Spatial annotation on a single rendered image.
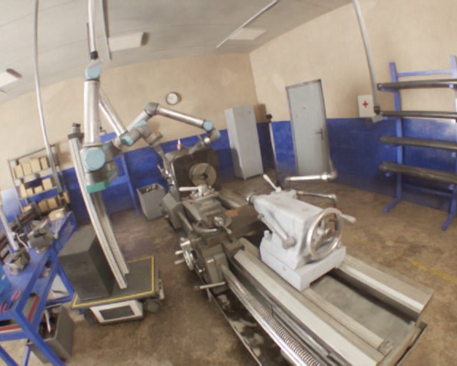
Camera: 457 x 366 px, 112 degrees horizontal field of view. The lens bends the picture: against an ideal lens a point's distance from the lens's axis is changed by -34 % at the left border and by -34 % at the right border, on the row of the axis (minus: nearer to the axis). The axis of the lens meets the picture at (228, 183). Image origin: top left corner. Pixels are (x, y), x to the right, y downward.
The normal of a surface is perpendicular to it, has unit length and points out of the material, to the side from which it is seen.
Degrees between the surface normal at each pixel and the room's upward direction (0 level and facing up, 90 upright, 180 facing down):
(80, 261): 90
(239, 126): 90
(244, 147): 90
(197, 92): 90
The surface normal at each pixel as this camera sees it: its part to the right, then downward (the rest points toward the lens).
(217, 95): 0.42, 0.18
